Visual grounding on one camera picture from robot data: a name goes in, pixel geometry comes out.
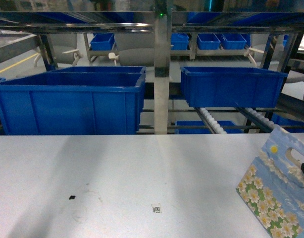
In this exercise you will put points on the QR code sticker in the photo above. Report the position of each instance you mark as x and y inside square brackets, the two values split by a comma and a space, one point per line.
[156, 208]

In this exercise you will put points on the steel rack post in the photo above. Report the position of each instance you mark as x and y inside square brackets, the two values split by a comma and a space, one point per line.
[162, 48]

